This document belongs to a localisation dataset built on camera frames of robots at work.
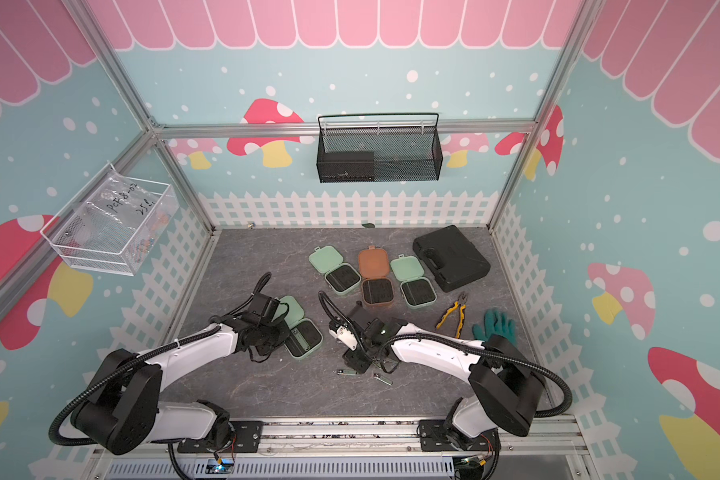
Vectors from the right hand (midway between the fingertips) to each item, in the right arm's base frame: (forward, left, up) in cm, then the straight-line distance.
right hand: (353, 357), depth 83 cm
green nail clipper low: (-5, -8, -4) cm, 10 cm away
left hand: (+6, +19, -3) cm, 20 cm away
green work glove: (+12, -45, -4) cm, 46 cm away
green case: (+8, +15, -4) cm, 18 cm away
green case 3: (+25, -21, -4) cm, 32 cm away
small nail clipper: (-3, +2, -5) cm, 6 cm away
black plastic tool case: (+35, -35, 0) cm, 49 cm away
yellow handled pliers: (+19, -35, -4) cm, 40 cm away
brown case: (+26, -7, -4) cm, 27 cm away
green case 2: (+30, +5, -4) cm, 31 cm away
